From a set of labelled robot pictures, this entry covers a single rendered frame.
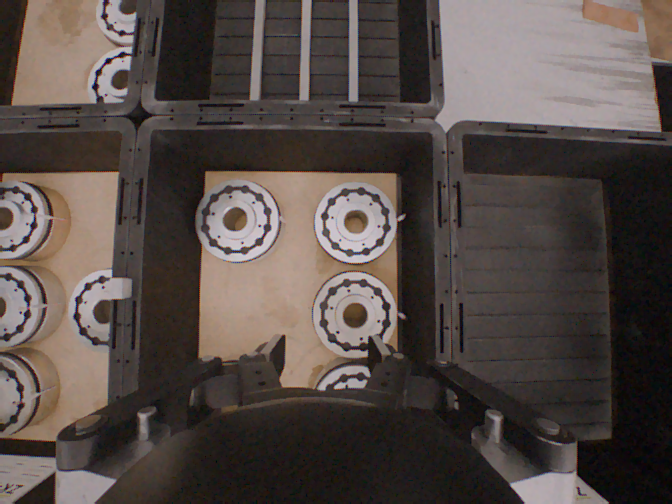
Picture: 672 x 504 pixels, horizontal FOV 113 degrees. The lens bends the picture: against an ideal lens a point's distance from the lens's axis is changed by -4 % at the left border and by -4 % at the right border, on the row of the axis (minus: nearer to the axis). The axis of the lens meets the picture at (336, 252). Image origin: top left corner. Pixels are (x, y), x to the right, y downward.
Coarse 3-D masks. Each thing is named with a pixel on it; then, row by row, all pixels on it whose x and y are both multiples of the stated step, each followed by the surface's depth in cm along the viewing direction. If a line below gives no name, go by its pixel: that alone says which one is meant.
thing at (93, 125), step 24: (0, 120) 22; (24, 120) 22; (48, 120) 22; (72, 120) 22; (96, 120) 22; (120, 120) 22; (120, 168) 22; (120, 192) 22; (120, 216) 22; (120, 240) 22; (120, 264) 22; (120, 312) 21; (120, 336) 21; (120, 360) 21; (120, 384) 21
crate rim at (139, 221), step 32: (160, 128) 22; (192, 128) 23; (224, 128) 23; (256, 128) 23; (288, 128) 23; (320, 128) 23; (352, 128) 23; (384, 128) 23; (416, 128) 23; (448, 224) 22; (128, 256) 22; (448, 256) 22; (448, 288) 22; (128, 320) 21; (448, 320) 22; (128, 352) 21; (448, 352) 22; (128, 384) 21
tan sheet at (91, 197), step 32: (64, 192) 32; (96, 192) 32; (96, 224) 32; (64, 256) 31; (96, 256) 31; (64, 288) 31; (64, 320) 31; (64, 352) 31; (96, 352) 31; (64, 384) 30; (96, 384) 30; (64, 416) 30
